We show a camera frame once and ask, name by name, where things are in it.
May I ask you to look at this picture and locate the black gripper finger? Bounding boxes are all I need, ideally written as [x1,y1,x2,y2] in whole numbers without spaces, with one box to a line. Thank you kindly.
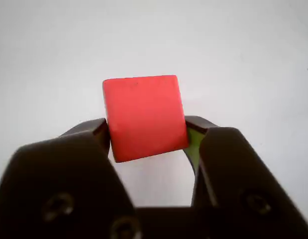
[185,115,308,239]
[0,117,144,239]

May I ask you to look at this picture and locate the red lego block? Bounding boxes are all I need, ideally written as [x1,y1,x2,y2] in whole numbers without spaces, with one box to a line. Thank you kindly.
[102,74,190,164]

